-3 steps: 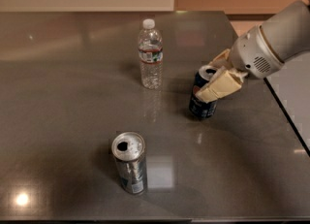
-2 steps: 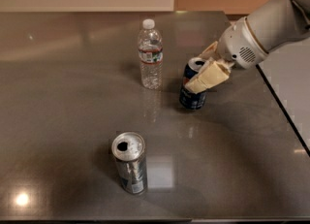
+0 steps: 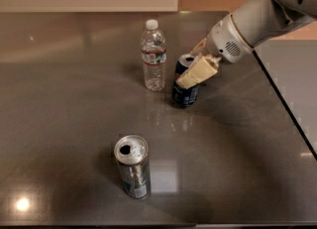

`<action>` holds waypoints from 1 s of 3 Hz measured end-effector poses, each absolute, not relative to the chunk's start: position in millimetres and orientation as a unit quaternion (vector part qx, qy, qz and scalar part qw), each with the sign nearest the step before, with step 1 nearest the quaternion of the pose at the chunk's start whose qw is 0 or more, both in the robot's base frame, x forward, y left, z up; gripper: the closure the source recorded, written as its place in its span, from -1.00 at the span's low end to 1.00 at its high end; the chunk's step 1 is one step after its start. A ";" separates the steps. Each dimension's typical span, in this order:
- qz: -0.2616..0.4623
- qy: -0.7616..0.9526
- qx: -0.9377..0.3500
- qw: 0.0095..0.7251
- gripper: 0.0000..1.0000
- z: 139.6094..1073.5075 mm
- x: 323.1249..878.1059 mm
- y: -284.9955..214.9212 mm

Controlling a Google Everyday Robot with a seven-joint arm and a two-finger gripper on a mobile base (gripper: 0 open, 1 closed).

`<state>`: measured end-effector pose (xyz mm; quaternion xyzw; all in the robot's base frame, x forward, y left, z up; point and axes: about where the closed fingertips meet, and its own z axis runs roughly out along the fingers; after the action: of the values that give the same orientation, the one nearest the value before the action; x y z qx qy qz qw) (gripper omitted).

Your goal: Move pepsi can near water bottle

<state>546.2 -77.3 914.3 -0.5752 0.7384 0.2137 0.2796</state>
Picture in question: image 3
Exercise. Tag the silver slim drink can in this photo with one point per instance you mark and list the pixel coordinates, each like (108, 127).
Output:
(132, 156)

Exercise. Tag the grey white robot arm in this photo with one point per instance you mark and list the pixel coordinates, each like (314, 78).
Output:
(260, 20)

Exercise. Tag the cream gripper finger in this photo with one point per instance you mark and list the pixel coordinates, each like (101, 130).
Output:
(202, 68)
(200, 48)

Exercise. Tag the clear plastic water bottle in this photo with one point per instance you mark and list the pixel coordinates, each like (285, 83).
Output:
(153, 51)

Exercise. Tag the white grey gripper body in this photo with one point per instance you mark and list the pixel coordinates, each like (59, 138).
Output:
(225, 42)

